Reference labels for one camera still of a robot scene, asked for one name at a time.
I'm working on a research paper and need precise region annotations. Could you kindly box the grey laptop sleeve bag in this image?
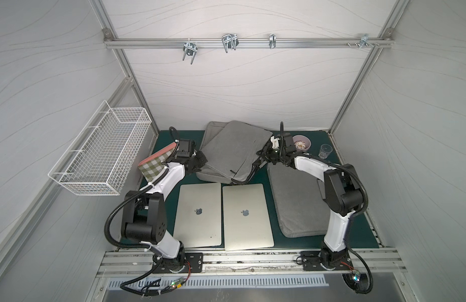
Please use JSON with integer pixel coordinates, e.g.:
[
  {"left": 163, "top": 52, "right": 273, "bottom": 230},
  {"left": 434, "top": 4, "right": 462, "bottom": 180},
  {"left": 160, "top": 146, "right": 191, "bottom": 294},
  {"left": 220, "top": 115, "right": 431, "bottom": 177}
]
[{"left": 205, "top": 121, "right": 273, "bottom": 184}]

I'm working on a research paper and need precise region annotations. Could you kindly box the silver apple laptop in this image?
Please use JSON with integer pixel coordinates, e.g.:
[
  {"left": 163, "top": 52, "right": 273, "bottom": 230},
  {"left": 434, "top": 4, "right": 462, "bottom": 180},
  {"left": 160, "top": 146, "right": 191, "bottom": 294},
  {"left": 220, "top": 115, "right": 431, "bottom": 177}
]
[
  {"left": 173, "top": 183, "right": 222, "bottom": 248},
  {"left": 222, "top": 184, "right": 274, "bottom": 251}
]

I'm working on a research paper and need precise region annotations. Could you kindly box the grey zippered laptop bag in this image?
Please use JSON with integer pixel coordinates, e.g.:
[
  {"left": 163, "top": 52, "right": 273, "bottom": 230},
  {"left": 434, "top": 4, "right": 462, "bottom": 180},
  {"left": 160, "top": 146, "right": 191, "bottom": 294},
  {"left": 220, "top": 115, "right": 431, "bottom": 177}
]
[{"left": 196, "top": 122, "right": 231, "bottom": 184}]

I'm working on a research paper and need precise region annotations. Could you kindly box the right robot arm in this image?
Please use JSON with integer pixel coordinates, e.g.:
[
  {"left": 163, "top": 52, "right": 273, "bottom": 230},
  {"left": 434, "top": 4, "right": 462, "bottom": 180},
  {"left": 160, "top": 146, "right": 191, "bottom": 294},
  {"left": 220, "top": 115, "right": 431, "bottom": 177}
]
[{"left": 256, "top": 133, "right": 369, "bottom": 270}]

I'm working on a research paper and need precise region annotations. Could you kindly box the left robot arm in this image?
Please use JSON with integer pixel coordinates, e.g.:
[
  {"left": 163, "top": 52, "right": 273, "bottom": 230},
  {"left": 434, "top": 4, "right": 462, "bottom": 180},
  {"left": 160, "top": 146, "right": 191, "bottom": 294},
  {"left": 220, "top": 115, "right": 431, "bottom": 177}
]
[{"left": 121, "top": 139, "right": 207, "bottom": 271}]

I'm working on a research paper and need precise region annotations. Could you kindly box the pink bowl with contents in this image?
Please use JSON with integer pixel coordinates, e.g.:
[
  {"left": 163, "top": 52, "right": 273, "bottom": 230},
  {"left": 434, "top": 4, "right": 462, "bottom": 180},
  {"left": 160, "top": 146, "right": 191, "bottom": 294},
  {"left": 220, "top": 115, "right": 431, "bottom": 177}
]
[{"left": 293, "top": 135, "right": 311, "bottom": 152}]

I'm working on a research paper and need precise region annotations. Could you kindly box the clear plastic cup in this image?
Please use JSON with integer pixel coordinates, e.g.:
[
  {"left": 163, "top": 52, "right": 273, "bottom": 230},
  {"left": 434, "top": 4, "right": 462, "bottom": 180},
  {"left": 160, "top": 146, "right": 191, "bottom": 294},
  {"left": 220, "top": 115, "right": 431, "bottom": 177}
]
[{"left": 318, "top": 144, "right": 333, "bottom": 159}]

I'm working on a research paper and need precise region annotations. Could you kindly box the green checkered cloth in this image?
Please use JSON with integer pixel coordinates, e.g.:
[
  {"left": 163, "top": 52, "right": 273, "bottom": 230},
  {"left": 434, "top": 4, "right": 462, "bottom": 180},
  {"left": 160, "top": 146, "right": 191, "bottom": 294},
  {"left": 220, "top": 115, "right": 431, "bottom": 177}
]
[{"left": 139, "top": 150, "right": 173, "bottom": 182}]

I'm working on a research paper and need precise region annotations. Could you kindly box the metal hook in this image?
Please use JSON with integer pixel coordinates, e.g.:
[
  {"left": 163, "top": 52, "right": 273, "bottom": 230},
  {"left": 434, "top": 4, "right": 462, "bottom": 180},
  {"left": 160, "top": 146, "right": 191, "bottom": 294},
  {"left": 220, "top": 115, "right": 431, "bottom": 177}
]
[
  {"left": 269, "top": 33, "right": 277, "bottom": 49},
  {"left": 221, "top": 33, "right": 239, "bottom": 53},
  {"left": 346, "top": 34, "right": 380, "bottom": 49},
  {"left": 182, "top": 41, "right": 198, "bottom": 65}
]

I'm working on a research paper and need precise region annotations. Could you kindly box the white wire basket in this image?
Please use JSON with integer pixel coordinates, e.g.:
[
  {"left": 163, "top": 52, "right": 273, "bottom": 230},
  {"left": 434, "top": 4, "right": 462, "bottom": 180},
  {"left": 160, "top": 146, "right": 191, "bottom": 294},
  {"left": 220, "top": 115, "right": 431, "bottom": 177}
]
[{"left": 48, "top": 101, "right": 151, "bottom": 196}]

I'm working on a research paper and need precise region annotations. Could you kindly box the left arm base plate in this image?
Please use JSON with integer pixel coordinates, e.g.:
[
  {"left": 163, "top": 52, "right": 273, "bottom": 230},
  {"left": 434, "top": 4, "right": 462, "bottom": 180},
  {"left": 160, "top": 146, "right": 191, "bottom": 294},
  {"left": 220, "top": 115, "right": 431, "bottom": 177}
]
[{"left": 152, "top": 252, "right": 204, "bottom": 274}]

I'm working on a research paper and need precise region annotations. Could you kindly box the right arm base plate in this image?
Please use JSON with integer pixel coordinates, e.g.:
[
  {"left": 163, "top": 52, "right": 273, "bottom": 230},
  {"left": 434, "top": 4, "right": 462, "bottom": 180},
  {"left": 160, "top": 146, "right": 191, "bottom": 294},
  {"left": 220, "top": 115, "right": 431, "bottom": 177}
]
[{"left": 294, "top": 249, "right": 353, "bottom": 271}]

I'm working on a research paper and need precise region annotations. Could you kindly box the white slotted cable duct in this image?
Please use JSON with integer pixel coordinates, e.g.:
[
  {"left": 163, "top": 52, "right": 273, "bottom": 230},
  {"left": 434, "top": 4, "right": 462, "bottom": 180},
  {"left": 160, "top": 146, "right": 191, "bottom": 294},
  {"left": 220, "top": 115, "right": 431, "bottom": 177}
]
[{"left": 107, "top": 274, "right": 329, "bottom": 291}]

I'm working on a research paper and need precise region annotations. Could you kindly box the left black cable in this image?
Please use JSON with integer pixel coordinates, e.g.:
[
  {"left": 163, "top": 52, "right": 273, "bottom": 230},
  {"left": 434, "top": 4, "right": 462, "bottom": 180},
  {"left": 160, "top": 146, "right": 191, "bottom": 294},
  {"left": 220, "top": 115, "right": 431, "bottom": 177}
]
[{"left": 103, "top": 167, "right": 192, "bottom": 297}]

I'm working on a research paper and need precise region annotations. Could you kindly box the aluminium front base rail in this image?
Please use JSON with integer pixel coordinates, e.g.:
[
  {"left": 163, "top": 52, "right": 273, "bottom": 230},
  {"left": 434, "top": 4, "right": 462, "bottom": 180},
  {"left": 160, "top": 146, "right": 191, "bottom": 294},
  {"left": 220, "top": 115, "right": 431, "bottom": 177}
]
[{"left": 96, "top": 248, "right": 408, "bottom": 278}]

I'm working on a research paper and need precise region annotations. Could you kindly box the aluminium crossbar rail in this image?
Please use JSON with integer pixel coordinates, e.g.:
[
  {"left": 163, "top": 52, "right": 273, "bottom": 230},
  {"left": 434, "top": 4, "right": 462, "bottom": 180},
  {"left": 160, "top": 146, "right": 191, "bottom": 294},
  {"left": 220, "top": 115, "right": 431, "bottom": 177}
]
[{"left": 104, "top": 35, "right": 395, "bottom": 50}]

